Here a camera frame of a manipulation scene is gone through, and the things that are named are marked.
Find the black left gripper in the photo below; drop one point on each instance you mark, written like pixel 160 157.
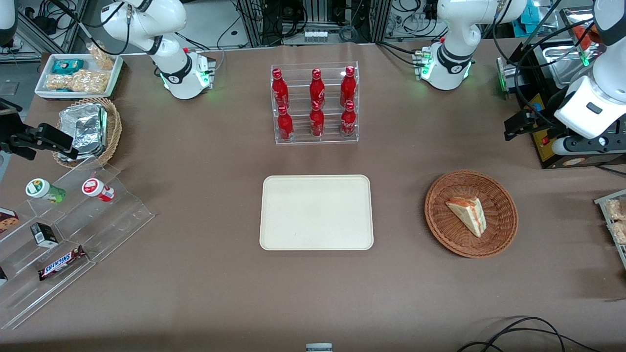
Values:
pixel 544 128

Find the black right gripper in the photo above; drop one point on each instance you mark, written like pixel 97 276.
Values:
pixel 11 131

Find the triangular sandwich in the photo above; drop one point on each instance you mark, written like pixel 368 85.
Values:
pixel 469 214

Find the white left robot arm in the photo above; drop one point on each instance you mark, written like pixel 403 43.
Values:
pixel 455 29

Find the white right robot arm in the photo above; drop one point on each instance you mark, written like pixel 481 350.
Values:
pixel 171 73

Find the white rectangular snack tray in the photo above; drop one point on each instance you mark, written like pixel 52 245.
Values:
pixel 46 93

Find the tan wicker basket with foil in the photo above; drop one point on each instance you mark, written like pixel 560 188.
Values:
pixel 115 129

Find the brown round wicker basket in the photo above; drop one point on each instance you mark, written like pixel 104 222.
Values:
pixel 450 234

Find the cream plastic serving tray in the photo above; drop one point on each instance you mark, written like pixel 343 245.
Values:
pixel 315 212

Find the black food warmer appliance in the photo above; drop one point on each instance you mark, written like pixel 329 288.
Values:
pixel 538 88

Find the green lid cup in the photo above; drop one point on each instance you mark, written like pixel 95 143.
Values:
pixel 41 189

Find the silver foil container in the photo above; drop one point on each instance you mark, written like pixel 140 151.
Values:
pixel 85 129

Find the red lid cup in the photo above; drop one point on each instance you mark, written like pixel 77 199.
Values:
pixel 97 188

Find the large clear nut bag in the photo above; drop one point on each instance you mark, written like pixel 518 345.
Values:
pixel 80 82

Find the brown cookie box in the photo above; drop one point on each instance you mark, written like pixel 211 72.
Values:
pixel 7 220

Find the teal snack packet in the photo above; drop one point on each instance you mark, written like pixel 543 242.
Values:
pixel 67 66

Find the small black box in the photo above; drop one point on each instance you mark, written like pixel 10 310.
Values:
pixel 45 234

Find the clear acrylic stepped shelf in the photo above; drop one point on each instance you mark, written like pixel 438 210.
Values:
pixel 112 220

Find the teal box in background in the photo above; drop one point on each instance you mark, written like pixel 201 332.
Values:
pixel 533 17

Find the small clear nut bag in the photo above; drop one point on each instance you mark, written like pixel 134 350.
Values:
pixel 101 57

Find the snickers chocolate bar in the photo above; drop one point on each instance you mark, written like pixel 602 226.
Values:
pixel 61 263

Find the clear pastry bag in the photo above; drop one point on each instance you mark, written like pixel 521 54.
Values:
pixel 617 209
pixel 619 232

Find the red cola bottle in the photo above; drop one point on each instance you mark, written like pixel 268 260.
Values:
pixel 285 126
pixel 347 88
pixel 348 122
pixel 317 90
pixel 317 122
pixel 279 90

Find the clear acrylic bottle rack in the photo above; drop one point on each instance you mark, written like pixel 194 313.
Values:
pixel 301 98

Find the grey device at table edge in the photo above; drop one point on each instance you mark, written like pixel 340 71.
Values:
pixel 319 347

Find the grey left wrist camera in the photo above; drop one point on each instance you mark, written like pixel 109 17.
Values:
pixel 582 145

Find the aluminium equipment frame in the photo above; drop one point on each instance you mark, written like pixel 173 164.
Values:
pixel 252 22

